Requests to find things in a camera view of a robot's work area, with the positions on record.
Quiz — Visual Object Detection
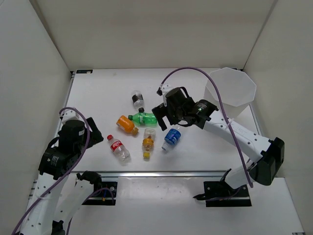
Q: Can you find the clear red-label cola bottle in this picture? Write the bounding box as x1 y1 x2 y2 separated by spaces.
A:
107 135 130 164

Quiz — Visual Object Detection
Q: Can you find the dark label sticker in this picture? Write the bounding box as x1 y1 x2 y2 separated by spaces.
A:
76 70 93 74

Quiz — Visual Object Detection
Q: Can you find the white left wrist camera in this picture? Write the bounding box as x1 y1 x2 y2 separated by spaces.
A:
60 110 80 124

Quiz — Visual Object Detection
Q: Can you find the blue-label water bottle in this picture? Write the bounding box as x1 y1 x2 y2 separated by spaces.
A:
161 126 181 152

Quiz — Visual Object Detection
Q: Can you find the green plastic bottle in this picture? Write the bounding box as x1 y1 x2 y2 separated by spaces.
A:
128 113 157 126

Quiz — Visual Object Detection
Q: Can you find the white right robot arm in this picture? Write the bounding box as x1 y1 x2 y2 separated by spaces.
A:
152 85 285 196

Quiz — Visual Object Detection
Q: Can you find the clear yellow-cap bottle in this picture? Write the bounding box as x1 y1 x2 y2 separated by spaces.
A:
142 128 156 161

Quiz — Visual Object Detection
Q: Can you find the white plastic bin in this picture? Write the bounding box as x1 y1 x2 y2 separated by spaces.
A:
203 67 257 108

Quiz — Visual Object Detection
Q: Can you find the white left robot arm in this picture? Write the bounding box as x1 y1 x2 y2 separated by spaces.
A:
12 116 104 235

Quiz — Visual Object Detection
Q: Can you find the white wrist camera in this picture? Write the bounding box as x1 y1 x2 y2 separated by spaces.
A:
60 110 80 124
156 84 173 107

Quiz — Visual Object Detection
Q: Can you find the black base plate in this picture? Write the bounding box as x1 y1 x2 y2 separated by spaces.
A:
193 181 252 208
82 178 118 206

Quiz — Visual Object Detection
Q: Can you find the clear black-label bottle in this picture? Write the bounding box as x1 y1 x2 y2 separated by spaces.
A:
131 90 145 113

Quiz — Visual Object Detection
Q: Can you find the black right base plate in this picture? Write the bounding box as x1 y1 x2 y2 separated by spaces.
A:
193 181 252 208

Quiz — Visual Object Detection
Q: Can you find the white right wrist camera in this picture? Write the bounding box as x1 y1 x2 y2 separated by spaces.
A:
156 84 173 107

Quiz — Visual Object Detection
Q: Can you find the orange soda bottle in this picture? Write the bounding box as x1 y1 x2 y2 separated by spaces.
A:
116 115 138 136

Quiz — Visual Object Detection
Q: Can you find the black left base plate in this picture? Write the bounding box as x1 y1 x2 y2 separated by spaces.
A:
82 178 118 206

